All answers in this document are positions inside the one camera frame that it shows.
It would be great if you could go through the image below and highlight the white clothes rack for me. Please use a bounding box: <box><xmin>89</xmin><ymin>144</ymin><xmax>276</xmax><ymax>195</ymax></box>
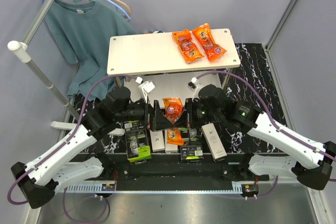
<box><xmin>7</xmin><ymin>0</ymin><xmax>125</xmax><ymax>137</ymax></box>

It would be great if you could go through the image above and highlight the white two-tier shelf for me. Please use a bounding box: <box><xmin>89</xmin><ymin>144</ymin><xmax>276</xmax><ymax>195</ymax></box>
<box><xmin>107</xmin><ymin>28</ymin><xmax>240</xmax><ymax>102</ymax></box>

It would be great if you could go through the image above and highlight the green black gillette box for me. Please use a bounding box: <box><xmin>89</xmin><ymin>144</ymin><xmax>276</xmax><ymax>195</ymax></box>
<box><xmin>180</xmin><ymin>128</ymin><xmax>204</xmax><ymax>163</ymax></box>
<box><xmin>124</xmin><ymin>121</ymin><xmax>151</xmax><ymax>163</ymax></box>

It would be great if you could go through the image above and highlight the orange razor pack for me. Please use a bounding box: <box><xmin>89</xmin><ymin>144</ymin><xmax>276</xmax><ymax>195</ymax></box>
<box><xmin>163</xmin><ymin>98</ymin><xmax>184</xmax><ymax>146</ymax></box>
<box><xmin>192</xmin><ymin>23</ymin><xmax>227</xmax><ymax>62</ymax></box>
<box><xmin>172</xmin><ymin>29</ymin><xmax>204</xmax><ymax>63</ymax></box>

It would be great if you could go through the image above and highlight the white Harry's box lettered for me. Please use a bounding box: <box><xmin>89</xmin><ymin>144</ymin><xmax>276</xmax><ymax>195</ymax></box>
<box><xmin>164</xmin><ymin>130</ymin><xmax>178</xmax><ymax>154</ymax></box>

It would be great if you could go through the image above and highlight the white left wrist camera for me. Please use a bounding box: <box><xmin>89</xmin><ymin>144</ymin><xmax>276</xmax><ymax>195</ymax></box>
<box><xmin>135</xmin><ymin>77</ymin><xmax>155</xmax><ymax>103</ymax></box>

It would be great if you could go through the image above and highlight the green black Gillette box right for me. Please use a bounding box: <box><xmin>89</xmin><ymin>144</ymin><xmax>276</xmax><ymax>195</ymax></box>
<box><xmin>180</xmin><ymin>128</ymin><xmax>204</xmax><ymax>163</ymax></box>

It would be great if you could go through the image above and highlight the white harry's box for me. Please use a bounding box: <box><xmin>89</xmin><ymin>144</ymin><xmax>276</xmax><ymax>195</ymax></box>
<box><xmin>150</xmin><ymin>131</ymin><xmax>165</xmax><ymax>152</ymax></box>
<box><xmin>201</xmin><ymin>123</ymin><xmax>227</xmax><ymax>162</ymax></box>

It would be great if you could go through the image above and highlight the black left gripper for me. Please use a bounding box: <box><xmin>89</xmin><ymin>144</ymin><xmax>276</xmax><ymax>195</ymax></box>
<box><xmin>115</xmin><ymin>95</ymin><xmax>174</xmax><ymax>132</ymax></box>

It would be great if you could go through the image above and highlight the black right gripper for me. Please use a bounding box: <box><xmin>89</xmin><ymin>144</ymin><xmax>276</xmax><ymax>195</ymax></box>
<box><xmin>174</xmin><ymin>98</ymin><xmax>223</xmax><ymax>129</ymax></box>

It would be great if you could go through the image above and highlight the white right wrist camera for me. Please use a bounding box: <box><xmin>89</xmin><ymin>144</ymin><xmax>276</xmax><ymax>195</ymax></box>
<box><xmin>187</xmin><ymin>77</ymin><xmax>204</xmax><ymax>99</ymax></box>

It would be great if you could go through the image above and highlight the white slotted cable duct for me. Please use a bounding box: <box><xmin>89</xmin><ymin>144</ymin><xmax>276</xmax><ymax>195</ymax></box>
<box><xmin>67</xmin><ymin>182</ymin><xmax>242</xmax><ymax>194</ymax></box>

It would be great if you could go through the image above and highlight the teal t-shirt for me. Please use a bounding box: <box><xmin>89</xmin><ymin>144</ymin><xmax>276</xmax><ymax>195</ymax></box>
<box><xmin>45</xmin><ymin>0</ymin><xmax>137</xmax><ymax>101</ymax></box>

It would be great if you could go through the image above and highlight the green black Gillette box left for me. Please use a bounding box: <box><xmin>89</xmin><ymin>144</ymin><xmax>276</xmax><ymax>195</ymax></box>
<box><xmin>124</xmin><ymin>121</ymin><xmax>151</xmax><ymax>163</ymax></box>

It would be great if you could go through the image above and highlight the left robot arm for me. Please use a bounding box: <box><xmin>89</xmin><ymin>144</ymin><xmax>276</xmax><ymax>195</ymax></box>
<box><xmin>11</xmin><ymin>81</ymin><xmax>155</xmax><ymax>209</ymax></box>

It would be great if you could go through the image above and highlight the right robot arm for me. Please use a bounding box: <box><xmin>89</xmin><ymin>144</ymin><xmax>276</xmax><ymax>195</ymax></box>
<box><xmin>176</xmin><ymin>82</ymin><xmax>335</xmax><ymax>190</ymax></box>

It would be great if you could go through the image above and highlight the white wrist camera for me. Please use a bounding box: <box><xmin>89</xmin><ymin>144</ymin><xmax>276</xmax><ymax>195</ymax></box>
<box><xmin>187</xmin><ymin>77</ymin><xmax>204</xmax><ymax>99</ymax></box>
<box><xmin>135</xmin><ymin>77</ymin><xmax>155</xmax><ymax>103</ymax></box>

